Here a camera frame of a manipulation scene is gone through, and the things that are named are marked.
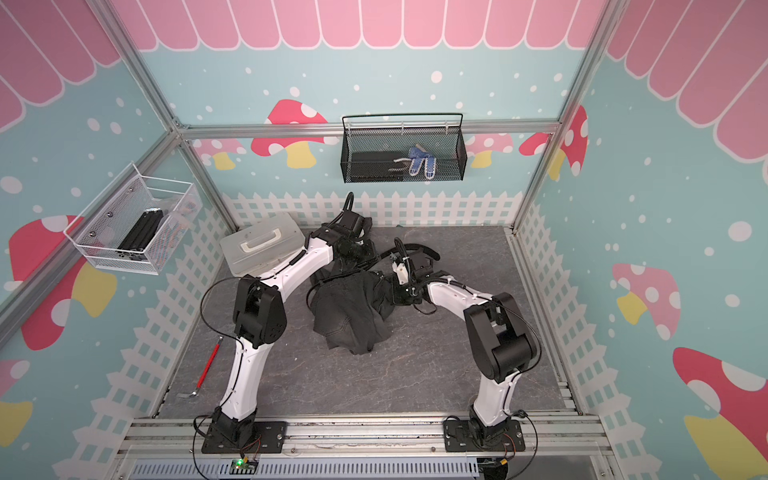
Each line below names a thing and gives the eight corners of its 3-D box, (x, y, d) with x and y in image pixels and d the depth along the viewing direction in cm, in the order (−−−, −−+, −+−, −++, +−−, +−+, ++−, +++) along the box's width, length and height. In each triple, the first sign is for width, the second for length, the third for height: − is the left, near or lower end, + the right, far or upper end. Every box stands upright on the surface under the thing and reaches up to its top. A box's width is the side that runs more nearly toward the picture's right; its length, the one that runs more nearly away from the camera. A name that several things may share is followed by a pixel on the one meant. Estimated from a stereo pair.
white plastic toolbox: (245, 290, 104) (229, 268, 94) (232, 261, 112) (217, 238, 102) (312, 259, 113) (304, 235, 103) (295, 233, 121) (287, 210, 111)
